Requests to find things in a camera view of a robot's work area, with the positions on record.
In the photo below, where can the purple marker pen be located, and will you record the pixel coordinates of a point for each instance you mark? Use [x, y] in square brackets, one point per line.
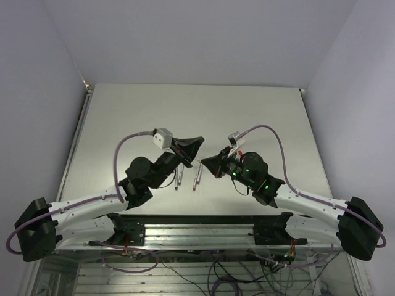
[199, 176]

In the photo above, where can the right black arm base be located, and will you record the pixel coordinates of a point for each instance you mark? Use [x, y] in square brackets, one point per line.
[271, 230]

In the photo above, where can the aluminium frame rail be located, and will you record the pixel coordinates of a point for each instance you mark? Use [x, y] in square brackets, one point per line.
[202, 236]

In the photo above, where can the blue marker pen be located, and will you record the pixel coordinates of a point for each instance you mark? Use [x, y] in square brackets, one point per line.
[176, 178]

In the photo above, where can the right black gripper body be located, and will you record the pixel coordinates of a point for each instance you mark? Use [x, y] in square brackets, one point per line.
[234, 168]

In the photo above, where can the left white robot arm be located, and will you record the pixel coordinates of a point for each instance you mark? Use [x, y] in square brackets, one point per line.
[95, 219]

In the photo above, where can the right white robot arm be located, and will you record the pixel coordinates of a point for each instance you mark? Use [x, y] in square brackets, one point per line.
[352, 225]

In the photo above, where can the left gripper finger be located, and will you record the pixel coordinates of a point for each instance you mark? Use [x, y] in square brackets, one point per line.
[187, 148]
[185, 159]

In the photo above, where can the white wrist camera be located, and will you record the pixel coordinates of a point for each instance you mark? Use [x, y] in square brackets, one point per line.
[236, 142]
[162, 138]

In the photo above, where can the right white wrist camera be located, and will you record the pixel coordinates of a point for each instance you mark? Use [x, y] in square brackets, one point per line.
[236, 142]

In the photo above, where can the green marker pen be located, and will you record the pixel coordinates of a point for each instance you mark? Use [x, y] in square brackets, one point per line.
[180, 174]

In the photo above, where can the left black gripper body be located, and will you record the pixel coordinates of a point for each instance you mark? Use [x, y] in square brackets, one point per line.
[166, 163]

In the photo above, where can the red marker pen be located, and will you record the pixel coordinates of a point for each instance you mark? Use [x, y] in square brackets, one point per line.
[195, 183]

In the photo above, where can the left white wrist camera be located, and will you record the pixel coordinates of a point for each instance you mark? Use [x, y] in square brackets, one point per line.
[162, 138]

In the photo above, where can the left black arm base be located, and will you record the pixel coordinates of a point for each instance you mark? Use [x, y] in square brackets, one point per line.
[121, 230]

